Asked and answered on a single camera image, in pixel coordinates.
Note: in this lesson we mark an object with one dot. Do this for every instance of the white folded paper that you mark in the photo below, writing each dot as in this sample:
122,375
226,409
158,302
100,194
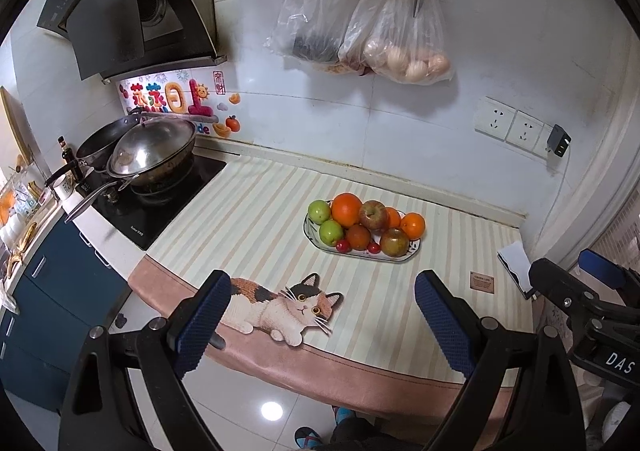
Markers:
515,261

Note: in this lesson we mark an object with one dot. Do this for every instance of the white wall socket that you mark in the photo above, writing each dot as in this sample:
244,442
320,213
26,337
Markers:
526,132
494,117

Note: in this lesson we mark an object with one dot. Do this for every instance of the black charger plug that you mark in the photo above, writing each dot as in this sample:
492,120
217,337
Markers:
559,141

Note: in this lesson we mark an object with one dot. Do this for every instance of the striped cat mat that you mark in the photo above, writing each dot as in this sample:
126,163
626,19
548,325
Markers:
250,231

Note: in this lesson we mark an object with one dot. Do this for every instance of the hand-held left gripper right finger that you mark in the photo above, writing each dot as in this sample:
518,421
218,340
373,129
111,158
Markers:
442,326

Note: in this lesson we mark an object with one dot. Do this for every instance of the brown mat label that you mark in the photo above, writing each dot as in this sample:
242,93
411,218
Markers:
482,281

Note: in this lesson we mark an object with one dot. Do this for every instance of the green apple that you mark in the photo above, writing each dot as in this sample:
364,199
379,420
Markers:
330,232
318,211

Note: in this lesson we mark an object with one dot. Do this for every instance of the cherry tomato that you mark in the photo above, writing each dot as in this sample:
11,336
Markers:
373,247
343,245

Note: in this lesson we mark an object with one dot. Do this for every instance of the red yellow apple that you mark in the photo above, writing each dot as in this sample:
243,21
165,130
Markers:
373,215

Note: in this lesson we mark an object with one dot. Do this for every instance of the black cooktop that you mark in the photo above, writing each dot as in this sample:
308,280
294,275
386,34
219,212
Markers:
150,216

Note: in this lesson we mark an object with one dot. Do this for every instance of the wooden cutting board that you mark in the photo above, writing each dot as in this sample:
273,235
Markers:
15,126

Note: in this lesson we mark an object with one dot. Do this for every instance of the large orange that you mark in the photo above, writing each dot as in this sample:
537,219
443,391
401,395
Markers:
346,209

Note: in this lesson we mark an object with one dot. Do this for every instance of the dark red apple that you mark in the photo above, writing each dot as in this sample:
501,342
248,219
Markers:
394,242

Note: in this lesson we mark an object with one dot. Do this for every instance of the dark orange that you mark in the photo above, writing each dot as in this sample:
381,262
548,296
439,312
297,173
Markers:
359,237

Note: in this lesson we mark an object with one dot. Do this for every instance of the steel wok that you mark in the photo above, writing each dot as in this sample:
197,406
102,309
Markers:
160,178

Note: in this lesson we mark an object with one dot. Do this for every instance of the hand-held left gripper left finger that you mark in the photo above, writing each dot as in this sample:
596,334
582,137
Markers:
200,326

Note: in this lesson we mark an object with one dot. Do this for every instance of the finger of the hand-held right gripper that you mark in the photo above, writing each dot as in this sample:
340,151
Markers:
602,267
560,283

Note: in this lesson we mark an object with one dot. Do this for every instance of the white mug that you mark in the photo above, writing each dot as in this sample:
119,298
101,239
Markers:
62,187

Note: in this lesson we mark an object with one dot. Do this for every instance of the dark sauce bottle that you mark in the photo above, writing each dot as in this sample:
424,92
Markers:
67,156

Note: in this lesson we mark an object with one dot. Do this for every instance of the plastic bag of eggs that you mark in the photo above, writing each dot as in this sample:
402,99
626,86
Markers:
410,41

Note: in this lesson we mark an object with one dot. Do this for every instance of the patterned white plate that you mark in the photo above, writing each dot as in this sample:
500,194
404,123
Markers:
390,259

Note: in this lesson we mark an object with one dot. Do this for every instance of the blue slipper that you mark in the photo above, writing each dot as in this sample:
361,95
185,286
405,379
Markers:
345,414
307,437

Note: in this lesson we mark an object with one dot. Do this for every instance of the colourful wall stickers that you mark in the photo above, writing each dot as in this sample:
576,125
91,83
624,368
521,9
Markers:
165,98

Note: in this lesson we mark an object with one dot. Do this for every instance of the steel wok lid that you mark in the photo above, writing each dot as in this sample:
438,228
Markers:
155,146

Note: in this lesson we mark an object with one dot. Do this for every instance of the black range hood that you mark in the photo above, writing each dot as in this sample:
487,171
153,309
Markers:
110,6

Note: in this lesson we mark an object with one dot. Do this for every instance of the black frying pan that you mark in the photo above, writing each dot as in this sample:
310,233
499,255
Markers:
97,143

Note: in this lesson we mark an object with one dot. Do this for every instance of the cluttered utensil rack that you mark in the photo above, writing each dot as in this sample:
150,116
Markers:
22,226

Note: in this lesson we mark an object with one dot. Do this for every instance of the blue cabinet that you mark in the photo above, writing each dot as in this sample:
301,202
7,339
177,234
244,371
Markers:
50,291

